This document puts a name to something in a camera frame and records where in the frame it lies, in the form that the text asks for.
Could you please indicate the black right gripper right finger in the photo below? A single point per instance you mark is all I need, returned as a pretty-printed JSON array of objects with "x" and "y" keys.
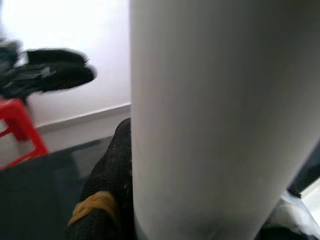
[{"x": 294, "y": 192}]

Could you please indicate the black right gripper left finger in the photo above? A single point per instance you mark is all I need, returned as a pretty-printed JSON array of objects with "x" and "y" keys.
[{"x": 110, "y": 175}]

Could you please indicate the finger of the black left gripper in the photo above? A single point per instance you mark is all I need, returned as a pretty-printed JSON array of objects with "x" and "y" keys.
[
  {"x": 75, "y": 77},
  {"x": 57, "y": 57}
]

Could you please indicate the white plastic table leg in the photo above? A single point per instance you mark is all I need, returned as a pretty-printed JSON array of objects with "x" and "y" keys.
[{"x": 220, "y": 112}]

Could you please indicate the red plastic stool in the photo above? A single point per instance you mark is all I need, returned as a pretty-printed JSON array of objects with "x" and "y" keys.
[{"x": 20, "y": 112}]

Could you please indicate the yellow rubber band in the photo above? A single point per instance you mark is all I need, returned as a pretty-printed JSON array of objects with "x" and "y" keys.
[{"x": 92, "y": 205}]

